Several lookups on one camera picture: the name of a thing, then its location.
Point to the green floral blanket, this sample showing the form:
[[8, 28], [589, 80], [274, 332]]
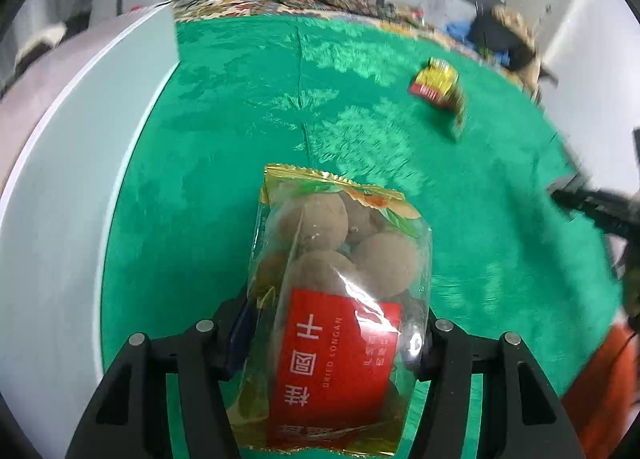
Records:
[[225, 129]]

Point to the blue cloth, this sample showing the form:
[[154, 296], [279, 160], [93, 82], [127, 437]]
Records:
[[457, 31]]

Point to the patterned bed sheet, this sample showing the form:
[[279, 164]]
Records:
[[225, 6]]

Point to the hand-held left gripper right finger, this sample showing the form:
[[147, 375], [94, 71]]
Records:
[[452, 354]]

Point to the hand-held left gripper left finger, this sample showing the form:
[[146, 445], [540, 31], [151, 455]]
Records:
[[235, 339]]

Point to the black bag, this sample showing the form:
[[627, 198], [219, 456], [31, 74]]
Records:
[[500, 34]]

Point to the tan patterned cloth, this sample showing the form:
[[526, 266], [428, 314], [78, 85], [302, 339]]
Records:
[[522, 26]]

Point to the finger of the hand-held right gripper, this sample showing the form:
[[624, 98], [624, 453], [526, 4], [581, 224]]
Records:
[[595, 209]]

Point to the yellow red snack packet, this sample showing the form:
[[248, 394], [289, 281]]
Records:
[[435, 81]]

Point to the dried longan packet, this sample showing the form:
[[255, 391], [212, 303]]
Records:
[[330, 289]]

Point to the orange bed base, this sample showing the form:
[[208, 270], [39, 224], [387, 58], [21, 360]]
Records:
[[607, 389]]

